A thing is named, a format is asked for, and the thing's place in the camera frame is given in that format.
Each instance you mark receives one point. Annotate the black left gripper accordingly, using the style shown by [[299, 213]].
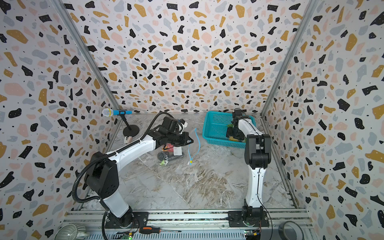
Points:
[[185, 136]]

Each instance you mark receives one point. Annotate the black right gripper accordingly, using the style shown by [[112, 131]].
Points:
[[233, 130]]

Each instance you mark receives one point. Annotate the red strawberry toy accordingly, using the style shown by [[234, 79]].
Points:
[[168, 148]]

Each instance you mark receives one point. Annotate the dark eggplant toy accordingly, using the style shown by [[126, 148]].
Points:
[[163, 158]]

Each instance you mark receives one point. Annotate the clear zip top bag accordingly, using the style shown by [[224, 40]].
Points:
[[188, 166]]

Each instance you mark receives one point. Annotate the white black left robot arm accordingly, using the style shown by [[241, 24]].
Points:
[[102, 174]]

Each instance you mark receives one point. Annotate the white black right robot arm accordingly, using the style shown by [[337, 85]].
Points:
[[257, 157]]

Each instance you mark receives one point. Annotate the teal plastic basket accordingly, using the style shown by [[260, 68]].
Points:
[[215, 129]]

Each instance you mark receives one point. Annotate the black microphone stand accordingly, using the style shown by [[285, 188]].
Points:
[[129, 130]]

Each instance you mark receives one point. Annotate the pink white small device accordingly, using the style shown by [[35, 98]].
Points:
[[128, 140]]

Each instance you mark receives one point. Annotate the blue microphone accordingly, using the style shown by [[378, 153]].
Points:
[[111, 112]]

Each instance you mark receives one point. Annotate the grey tape roll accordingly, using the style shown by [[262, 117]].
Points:
[[290, 230]]

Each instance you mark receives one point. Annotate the silver metal lamp shade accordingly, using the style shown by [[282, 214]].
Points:
[[75, 231]]

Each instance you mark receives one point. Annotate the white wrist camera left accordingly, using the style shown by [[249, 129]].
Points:
[[183, 123]]

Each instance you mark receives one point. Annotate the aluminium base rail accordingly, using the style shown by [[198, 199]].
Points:
[[204, 221]]

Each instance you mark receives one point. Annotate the orange handle screwdriver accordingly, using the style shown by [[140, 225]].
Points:
[[152, 230]]

